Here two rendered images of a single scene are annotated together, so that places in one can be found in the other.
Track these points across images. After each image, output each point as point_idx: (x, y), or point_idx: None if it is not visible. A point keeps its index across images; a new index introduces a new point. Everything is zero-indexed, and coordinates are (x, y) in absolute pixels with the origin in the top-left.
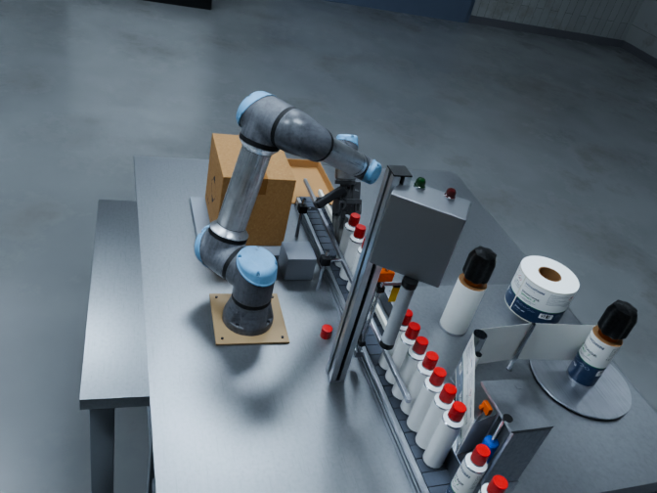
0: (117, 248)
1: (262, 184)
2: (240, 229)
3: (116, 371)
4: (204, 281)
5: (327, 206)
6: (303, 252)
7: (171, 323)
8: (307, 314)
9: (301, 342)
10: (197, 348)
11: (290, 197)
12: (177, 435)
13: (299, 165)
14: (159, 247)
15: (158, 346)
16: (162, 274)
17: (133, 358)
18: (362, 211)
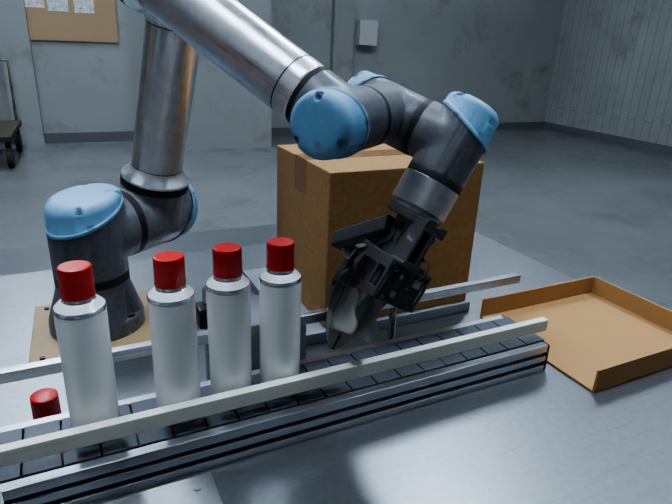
0: (236, 237)
1: (302, 170)
2: (134, 162)
3: (0, 263)
4: (192, 286)
5: (481, 331)
6: (256, 312)
7: None
8: (120, 385)
9: (27, 385)
10: (31, 298)
11: (326, 211)
12: None
13: (667, 326)
14: (255, 254)
15: (40, 276)
16: (196, 262)
17: (21, 267)
18: (632, 443)
